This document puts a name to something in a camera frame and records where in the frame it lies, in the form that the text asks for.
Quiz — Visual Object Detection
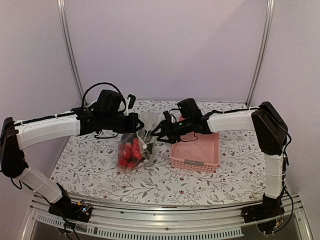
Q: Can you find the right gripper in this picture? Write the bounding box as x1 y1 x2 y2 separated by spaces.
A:
150 117 193 145

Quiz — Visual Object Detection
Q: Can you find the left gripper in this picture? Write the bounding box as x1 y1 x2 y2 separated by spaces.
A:
102 112 145 134

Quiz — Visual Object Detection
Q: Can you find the clear zip top bag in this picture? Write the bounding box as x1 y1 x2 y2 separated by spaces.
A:
116 112 161 170

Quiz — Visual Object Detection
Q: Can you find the red orange fake pepper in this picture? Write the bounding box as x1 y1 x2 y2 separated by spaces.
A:
131 138 143 161

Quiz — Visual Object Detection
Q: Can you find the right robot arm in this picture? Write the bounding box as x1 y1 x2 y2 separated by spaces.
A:
151 98 292 222

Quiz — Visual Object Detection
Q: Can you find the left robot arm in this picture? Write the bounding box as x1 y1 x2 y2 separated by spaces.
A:
0 87 145 217

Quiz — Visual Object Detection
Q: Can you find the green fake vegetable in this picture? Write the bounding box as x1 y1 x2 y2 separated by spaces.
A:
143 136 156 155

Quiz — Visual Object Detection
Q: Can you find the pink plastic basket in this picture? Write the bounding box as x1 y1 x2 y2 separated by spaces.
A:
170 132 220 173

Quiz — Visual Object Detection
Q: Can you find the floral table mat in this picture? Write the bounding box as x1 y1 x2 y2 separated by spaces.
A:
50 130 266 206

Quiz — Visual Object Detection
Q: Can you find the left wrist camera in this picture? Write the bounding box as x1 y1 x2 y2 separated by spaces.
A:
124 94 136 116

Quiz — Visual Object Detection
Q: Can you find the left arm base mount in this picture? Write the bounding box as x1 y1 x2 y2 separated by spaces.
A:
48 199 93 223

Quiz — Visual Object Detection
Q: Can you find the aluminium front rail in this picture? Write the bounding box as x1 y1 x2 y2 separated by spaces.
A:
21 194 313 240

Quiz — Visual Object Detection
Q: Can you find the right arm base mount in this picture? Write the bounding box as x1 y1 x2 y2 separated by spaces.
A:
241 196 285 235

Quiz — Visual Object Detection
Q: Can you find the left aluminium frame post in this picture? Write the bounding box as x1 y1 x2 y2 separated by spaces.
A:
56 0 84 100

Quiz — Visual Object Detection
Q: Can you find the aluminium frame post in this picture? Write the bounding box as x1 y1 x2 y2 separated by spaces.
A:
56 0 84 100
245 0 275 107

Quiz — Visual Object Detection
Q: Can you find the right aluminium frame post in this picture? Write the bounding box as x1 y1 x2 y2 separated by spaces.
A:
245 0 275 107

